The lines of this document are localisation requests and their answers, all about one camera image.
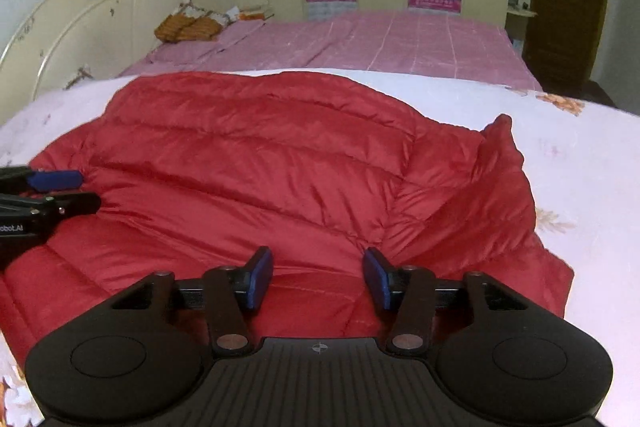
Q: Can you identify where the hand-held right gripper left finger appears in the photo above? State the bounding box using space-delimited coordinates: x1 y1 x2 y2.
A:
110 246 275 356

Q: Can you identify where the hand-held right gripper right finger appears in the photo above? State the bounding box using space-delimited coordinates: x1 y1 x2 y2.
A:
361 247 532 355

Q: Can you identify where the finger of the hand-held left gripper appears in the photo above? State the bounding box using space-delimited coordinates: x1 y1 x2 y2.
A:
0 193 102 219
0 166 84 194

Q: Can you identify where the red down jacket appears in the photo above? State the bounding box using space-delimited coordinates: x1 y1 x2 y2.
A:
0 72 576 368

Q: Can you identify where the cream round headboard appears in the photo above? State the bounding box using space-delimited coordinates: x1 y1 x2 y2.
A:
0 0 221 118

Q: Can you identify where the orange patterned cloth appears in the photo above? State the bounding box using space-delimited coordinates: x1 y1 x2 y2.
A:
154 4 221 44

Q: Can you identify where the pink floral bed quilt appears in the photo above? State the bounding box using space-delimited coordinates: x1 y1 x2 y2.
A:
0 67 640 427

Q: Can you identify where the pink checked bed sheet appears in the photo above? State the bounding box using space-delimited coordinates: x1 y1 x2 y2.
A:
117 10 543 90

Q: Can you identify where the folded white patterned cloth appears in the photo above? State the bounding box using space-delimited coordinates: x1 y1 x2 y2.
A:
220 5 275 28

